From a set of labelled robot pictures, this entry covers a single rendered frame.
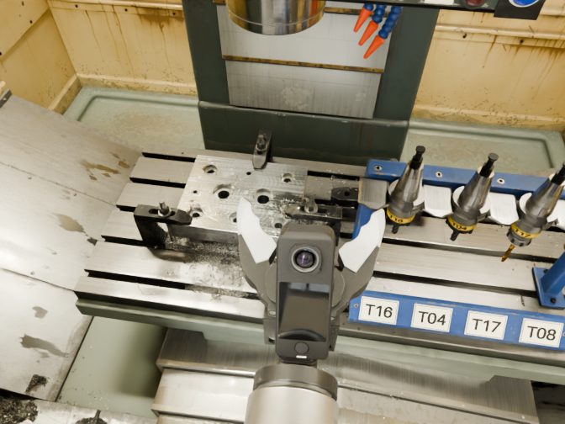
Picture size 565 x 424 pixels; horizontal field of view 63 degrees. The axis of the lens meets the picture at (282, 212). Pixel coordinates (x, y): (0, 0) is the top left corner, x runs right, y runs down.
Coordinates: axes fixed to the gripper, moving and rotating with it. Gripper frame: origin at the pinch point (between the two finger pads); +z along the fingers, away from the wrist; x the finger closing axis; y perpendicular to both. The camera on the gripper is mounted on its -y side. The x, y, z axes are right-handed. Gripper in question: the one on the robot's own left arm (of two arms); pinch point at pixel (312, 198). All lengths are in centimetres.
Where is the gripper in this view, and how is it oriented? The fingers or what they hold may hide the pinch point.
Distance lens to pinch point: 49.2
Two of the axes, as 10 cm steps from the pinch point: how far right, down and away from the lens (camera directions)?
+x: 9.9, 0.8, -0.7
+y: 0.0, 6.3, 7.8
